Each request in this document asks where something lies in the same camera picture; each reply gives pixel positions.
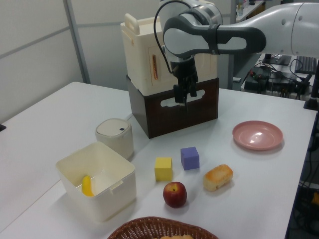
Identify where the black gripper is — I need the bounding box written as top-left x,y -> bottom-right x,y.
170,57 -> 199,108

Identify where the blocky golden bread roll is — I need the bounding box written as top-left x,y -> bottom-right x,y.
202,163 -> 234,192

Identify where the long golden bread stick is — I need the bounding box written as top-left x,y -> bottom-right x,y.
152,233 -> 194,239

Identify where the dark brown drawer box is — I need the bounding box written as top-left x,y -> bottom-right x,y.
126,74 -> 220,139

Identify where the cream plastic cabinet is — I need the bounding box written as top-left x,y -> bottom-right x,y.
120,13 -> 218,95

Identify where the purple foam cube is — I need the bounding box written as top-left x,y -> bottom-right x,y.
180,146 -> 201,171

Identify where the black electronics box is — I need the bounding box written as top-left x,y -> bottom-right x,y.
244,66 -> 298,95

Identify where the yellow foam cube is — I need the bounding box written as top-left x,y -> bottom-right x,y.
154,156 -> 173,182

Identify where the pink plate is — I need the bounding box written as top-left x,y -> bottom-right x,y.
232,120 -> 284,152

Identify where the white lidded bin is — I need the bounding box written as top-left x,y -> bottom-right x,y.
95,118 -> 135,160

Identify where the black monitor base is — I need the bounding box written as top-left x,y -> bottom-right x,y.
262,53 -> 292,66

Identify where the red apple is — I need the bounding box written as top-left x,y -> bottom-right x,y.
162,181 -> 187,209

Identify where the open white plastic box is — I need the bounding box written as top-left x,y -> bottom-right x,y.
55,141 -> 137,223

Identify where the yellow banana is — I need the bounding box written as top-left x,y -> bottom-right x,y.
81,175 -> 95,198

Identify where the brown wicker basket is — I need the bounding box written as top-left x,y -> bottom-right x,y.
107,217 -> 220,239

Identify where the orange cabinet door handle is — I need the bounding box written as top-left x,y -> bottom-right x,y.
151,53 -> 159,82

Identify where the black cable strap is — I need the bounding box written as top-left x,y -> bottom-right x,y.
207,24 -> 222,55

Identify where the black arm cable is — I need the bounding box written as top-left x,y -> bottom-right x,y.
153,1 -> 193,75

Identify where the black clamp mount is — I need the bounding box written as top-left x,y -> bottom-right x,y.
303,71 -> 319,110

